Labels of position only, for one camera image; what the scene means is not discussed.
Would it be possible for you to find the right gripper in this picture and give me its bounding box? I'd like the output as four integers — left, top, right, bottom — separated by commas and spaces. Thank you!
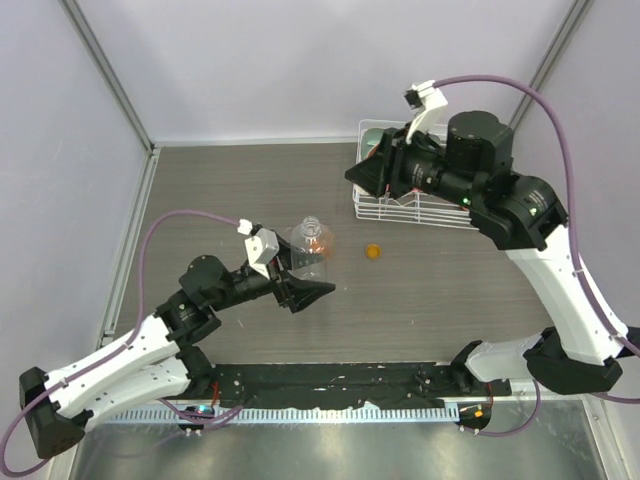
347, 122, 480, 210

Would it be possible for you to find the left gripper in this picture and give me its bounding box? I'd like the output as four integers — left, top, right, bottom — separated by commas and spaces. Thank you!
210, 233, 334, 311

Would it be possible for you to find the clear bottle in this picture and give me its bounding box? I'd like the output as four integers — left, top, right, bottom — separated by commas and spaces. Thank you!
289, 216, 328, 282

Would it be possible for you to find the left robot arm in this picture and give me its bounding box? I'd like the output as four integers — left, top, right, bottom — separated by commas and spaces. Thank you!
19, 255, 335, 460

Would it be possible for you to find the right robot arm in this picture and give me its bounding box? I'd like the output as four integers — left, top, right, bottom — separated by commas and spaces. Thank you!
345, 111, 631, 395

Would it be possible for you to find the orange filled bottle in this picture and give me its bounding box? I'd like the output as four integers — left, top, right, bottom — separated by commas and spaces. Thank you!
309, 225, 335, 260

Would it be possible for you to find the orange bottle cap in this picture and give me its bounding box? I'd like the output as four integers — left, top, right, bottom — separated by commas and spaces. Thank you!
365, 244, 382, 259

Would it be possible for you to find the teal square plate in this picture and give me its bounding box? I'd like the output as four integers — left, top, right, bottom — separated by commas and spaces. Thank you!
359, 127, 385, 161

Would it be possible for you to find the white wire dish rack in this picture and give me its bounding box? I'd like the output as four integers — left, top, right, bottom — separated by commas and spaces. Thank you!
352, 119, 475, 231

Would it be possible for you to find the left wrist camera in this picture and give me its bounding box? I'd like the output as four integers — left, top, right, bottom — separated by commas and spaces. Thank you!
244, 227, 279, 280

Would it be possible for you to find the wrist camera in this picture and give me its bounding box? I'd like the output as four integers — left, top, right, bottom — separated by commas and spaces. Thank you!
244, 227, 279, 280
404, 80, 448, 145

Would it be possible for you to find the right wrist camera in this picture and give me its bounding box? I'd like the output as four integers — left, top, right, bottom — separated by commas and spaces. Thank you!
404, 80, 448, 145

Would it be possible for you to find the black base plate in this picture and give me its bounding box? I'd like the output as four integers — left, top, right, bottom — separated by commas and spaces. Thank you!
210, 362, 512, 410

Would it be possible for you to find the white cable duct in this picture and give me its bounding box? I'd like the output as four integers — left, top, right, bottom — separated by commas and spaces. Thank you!
107, 403, 459, 425

